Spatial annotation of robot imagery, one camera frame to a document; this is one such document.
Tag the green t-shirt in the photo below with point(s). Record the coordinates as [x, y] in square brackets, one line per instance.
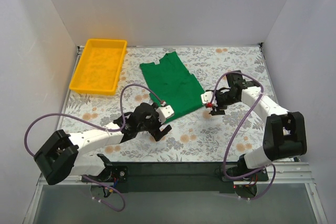
[173, 83]

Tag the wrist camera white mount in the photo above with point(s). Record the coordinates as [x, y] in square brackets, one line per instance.
[165, 112]
[208, 99]

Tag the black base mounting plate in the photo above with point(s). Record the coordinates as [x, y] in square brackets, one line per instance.
[166, 177]

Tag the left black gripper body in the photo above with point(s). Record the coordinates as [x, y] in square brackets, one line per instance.
[156, 130]

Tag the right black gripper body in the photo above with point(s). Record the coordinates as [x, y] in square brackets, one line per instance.
[216, 107]

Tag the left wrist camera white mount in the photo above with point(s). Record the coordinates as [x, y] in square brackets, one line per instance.
[165, 112]

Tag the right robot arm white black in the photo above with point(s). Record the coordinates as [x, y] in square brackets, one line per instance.
[285, 132]

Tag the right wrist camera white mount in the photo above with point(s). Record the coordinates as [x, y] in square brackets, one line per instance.
[208, 99]

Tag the yellow plastic bin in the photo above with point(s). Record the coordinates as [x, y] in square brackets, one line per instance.
[99, 67]

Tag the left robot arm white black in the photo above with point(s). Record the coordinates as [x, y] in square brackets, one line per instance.
[74, 154]

